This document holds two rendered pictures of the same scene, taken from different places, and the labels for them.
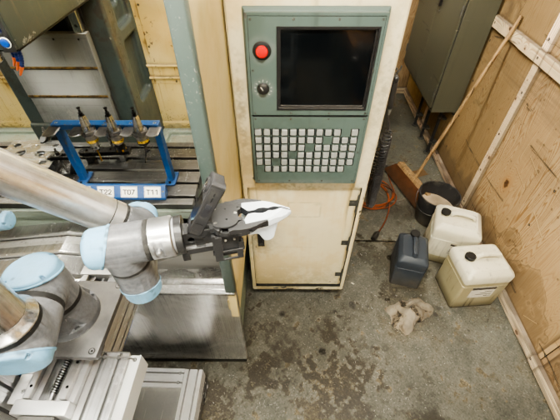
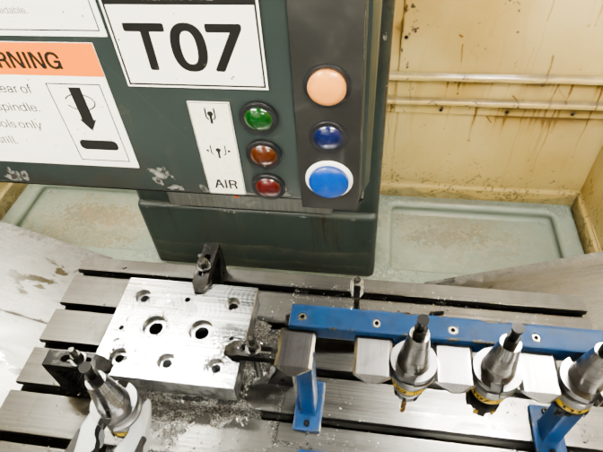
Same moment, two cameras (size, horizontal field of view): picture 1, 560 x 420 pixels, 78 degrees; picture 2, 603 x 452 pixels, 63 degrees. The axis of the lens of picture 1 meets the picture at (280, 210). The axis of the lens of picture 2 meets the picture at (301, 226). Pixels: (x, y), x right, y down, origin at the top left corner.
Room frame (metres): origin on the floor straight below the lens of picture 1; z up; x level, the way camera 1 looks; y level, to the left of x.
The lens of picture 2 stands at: (0.93, 0.89, 1.85)
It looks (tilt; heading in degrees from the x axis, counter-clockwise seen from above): 47 degrees down; 11
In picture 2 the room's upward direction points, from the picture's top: 5 degrees counter-clockwise
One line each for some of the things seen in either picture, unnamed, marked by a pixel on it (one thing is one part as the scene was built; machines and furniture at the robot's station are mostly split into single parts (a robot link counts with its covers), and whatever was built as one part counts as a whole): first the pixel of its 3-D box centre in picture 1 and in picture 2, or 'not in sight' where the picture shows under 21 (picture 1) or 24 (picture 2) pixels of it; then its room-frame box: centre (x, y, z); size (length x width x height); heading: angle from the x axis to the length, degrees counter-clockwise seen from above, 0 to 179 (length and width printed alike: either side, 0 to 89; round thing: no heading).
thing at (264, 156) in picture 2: not in sight; (264, 155); (1.21, 0.97, 1.62); 0.02 x 0.01 x 0.02; 90
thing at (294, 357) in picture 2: (50, 132); (294, 352); (1.28, 0.98, 1.21); 0.07 x 0.05 x 0.01; 0
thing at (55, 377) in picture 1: (84, 330); not in sight; (0.45, 0.57, 1.07); 0.40 x 0.13 x 0.09; 178
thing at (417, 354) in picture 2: (84, 122); (416, 347); (1.28, 0.82, 1.26); 0.04 x 0.04 x 0.07
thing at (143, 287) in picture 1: (137, 269); not in sight; (0.40, 0.29, 1.46); 0.11 x 0.08 x 0.11; 13
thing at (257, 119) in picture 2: not in sight; (258, 118); (1.21, 0.97, 1.65); 0.02 x 0.01 x 0.02; 90
